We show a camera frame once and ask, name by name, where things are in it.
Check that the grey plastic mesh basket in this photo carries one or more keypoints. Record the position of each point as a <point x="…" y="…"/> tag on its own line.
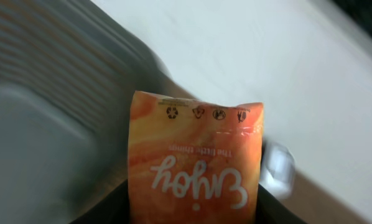
<point x="68" y="73"/>

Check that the orange tissue pack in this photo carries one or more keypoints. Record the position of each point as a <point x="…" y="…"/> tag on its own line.
<point x="193" y="162"/>

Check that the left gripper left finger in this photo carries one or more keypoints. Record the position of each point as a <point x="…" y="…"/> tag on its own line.
<point x="113" y="209"/>

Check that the white barcode scanner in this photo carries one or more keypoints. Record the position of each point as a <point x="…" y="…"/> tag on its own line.
<point x="277" y="170"/>

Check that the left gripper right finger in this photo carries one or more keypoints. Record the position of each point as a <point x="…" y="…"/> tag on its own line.
<point x="271" y="211"/>

